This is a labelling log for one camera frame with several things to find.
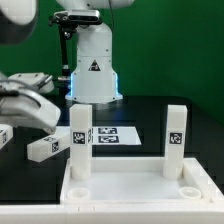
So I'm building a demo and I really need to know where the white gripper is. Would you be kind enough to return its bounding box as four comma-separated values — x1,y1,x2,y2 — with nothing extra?
0,89,61,134

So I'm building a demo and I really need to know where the white square desk top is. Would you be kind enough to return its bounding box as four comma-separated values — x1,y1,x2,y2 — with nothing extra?
60,157,224,204

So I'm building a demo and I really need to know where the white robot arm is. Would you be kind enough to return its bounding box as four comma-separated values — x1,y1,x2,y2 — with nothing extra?
0,0,134,133

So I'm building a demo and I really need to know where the white flat base tag plate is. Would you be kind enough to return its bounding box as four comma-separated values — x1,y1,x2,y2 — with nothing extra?
53,125,142,146

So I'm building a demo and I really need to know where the white L-shaped fence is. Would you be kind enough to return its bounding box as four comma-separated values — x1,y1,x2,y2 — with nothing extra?
0,173,224,224

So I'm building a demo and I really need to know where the grey arm hose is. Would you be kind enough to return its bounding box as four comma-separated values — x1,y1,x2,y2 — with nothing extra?
0,73,54,108

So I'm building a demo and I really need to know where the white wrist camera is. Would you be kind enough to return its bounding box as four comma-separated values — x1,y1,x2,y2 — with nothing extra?
10,72,54,94

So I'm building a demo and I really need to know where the black camera on stand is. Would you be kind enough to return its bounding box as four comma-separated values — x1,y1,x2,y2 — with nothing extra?
48,9,102,95

